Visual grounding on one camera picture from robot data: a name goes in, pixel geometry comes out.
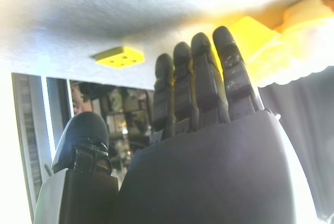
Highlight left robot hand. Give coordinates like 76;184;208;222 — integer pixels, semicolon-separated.
32;25;300;224

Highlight yellow egg carton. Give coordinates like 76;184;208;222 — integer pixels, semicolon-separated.
208;0;334;89

